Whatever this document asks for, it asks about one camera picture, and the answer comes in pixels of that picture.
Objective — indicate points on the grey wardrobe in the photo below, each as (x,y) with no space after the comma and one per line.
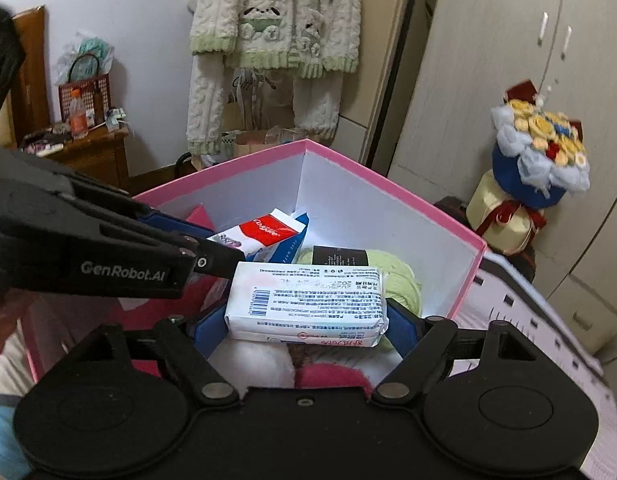
(488,60)

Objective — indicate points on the pink fluffy hair clip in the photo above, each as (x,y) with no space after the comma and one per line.
(333,377)

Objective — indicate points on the wooden nightstand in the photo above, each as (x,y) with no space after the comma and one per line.
(98,160)

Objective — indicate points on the light blue cloth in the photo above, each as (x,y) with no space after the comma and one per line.
(3,440)

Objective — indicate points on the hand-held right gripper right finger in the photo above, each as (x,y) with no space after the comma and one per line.
(403,327)

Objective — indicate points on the pink cardboard box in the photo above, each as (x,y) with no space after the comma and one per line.
(388,220)

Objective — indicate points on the orange drink bottle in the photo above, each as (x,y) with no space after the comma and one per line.
(78,117)

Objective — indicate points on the crochet flower bouquet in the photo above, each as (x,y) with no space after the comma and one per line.
(518,170)

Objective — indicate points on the wooden headboard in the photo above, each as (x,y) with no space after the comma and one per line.
(31,75)

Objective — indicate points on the small tissue pack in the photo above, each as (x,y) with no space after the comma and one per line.
(117,120)

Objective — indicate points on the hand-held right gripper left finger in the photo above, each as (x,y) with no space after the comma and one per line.
(208,330)

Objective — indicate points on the red woven basket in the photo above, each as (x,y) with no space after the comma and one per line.
(96,95)

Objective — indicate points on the plastic bag green contents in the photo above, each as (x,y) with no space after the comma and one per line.
(96,47)

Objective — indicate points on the striped tablecloth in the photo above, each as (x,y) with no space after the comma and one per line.
(538,310)

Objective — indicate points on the dark stool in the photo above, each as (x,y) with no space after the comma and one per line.
(448,210)

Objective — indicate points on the white soft packet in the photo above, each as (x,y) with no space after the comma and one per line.
(308,305)

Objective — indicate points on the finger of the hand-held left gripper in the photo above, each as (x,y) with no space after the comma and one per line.
(218,262)
(173,225)

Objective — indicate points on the beige wardrobe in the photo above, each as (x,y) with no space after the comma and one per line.
(383,35)

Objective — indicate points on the red white toothpaste box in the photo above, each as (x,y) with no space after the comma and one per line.
(268,232)

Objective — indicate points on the white green fleece jacket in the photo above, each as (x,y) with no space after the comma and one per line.
(268,0)

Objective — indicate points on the white fleece pants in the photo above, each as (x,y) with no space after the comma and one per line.
(208,105)

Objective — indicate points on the green yarn ball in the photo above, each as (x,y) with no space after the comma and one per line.
(398,280)

